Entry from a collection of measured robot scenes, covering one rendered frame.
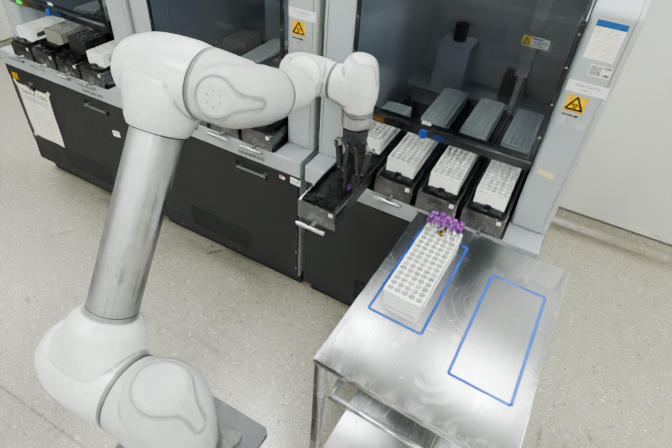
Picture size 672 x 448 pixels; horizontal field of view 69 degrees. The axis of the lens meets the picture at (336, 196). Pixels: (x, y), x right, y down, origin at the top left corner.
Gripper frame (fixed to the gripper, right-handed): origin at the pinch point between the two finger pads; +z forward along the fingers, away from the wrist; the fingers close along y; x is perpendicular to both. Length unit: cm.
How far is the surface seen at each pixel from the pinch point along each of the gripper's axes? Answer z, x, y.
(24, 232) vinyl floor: 83, 27, 162
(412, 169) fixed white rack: -1.1, -15.0, -15.0
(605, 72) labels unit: -45, -20, -57
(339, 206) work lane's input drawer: 3.7, 9.2, -1.1
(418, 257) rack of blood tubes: -2.8, 22.9, -31.3
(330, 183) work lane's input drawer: 3.8, 0.4, 6.9
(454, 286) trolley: 2.4, 22.6, -42.1
